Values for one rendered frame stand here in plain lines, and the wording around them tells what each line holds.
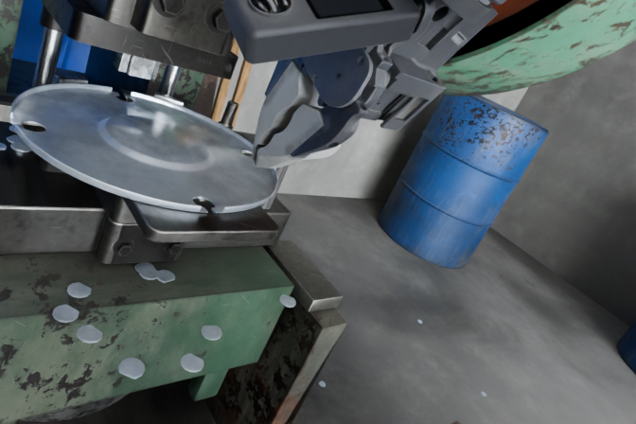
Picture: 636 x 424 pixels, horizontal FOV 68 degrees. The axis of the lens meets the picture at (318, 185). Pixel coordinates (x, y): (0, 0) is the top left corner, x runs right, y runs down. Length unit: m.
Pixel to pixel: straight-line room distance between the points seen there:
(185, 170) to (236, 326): 0.24
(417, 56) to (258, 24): 0.13
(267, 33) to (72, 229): 0.37
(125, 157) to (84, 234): 0.11
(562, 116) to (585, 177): 0.46
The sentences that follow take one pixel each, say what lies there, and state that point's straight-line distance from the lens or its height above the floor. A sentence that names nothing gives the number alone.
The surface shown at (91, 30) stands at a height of 0.87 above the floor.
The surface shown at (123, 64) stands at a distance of 0.65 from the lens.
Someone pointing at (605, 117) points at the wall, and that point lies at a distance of 3.73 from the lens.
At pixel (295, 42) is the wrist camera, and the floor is 0.97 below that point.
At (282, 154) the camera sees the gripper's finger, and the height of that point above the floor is 0.88.
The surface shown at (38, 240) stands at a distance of 0.58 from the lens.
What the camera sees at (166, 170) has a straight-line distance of 0.52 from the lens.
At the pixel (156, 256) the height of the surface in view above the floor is 0.66.
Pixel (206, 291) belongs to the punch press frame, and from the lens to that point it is 0.59.
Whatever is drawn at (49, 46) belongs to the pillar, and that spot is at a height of 0.81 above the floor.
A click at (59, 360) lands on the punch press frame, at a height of 0.58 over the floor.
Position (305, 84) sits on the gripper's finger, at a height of 0.94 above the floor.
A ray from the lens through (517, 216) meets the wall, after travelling 3.86.
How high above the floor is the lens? 1.00
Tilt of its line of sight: 20 degrees down
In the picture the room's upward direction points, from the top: 25 degrees clockwise
